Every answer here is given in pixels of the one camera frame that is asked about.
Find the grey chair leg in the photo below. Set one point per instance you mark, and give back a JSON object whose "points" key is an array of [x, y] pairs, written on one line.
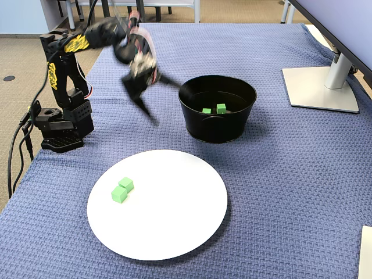
{"points": [[286, 11]]}

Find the white round plate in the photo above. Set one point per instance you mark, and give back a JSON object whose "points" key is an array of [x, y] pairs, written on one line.
{"points": [[162, 226]]}

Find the green cube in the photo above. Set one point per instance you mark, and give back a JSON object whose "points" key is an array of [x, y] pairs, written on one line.
{"points": [[206, 110], [118, 194], [221, 108], [126, 183]]}

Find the blue woven cloth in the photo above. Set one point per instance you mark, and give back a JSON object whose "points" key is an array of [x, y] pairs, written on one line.
{"points": [[276, 174]]}

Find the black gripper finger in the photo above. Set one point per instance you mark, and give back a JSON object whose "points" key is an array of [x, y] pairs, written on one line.
{"points": [[142, 106], [170, 82]]}

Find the black round floor cover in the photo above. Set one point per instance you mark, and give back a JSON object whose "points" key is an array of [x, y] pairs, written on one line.
{"points": [[8, 78]]}

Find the white table leg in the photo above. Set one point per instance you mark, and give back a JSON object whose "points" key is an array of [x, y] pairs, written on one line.
{"points": [[71, 14]]}

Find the black round bowl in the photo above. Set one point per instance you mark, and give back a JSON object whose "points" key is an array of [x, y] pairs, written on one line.
{"points": [[218, 128]]}

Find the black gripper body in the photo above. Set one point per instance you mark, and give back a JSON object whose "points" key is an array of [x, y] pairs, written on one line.
{"points": [[134, 86]]}

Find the white flat board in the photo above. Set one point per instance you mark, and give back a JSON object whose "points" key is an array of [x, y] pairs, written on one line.
{"points": [[366, 253]]}

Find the computer monitor screen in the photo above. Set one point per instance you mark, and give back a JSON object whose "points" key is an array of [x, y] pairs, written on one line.
{"points": [[348, 23]]}

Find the silver monitor stand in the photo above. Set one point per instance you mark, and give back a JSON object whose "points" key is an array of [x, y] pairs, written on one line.
{"points": [[319, 90]]}

